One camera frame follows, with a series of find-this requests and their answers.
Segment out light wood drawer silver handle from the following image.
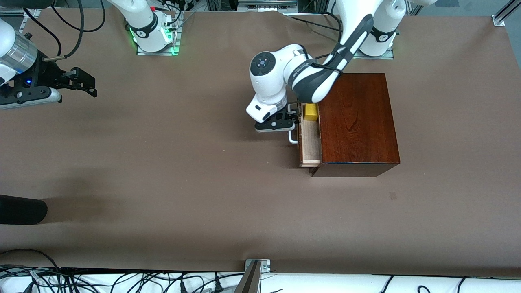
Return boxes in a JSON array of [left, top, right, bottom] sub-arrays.
[[288, 103, 322, 168]]

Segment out dark red wooden cabinet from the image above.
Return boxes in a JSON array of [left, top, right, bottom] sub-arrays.
[[311, 73, 401, 178]]

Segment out brown paper table cover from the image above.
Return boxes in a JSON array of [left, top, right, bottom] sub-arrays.
[[0, 8, 521, 278]]

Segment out grey metal equipment box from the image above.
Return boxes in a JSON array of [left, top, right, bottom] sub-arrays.
[[237, 0, 298, 12]]

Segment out black cylindrical foam object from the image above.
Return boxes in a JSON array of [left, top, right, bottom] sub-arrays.
[[0, 195, 48, 225]]

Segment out aluminium profile bar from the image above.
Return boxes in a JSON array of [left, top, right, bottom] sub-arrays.
[[235, 260, 262, 293]]

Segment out thin black looping cable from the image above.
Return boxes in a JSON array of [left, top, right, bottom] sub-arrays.
[[51, 0, 107, 33]]

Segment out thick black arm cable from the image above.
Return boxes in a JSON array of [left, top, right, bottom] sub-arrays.
[[43, 0, 85, 62]]

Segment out small metal corner bracket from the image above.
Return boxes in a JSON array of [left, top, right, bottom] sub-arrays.
[[245, 258, 271, 272]]

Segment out white sheet under cables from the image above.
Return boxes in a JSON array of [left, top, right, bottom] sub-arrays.
[[0, 267, 521, 293]]

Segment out aluminium profile with bracket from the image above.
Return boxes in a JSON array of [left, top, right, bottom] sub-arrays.
[[492, 0, 521, 27]]

